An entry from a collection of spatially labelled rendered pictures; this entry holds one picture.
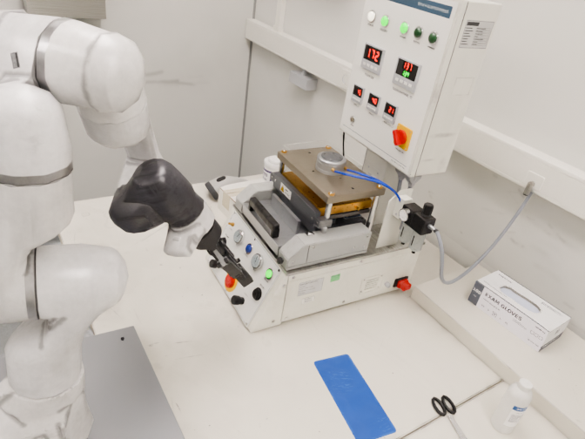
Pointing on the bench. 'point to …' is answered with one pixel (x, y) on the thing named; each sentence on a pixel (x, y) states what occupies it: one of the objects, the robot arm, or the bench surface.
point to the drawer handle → (265, 216)
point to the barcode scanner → (221, 184)
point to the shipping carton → (227, 197)
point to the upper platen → (332, 203)
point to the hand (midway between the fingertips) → (241, 275)
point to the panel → (247, 269)
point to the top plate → (332, 174)
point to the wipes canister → (270, 166)
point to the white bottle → (512, 406)
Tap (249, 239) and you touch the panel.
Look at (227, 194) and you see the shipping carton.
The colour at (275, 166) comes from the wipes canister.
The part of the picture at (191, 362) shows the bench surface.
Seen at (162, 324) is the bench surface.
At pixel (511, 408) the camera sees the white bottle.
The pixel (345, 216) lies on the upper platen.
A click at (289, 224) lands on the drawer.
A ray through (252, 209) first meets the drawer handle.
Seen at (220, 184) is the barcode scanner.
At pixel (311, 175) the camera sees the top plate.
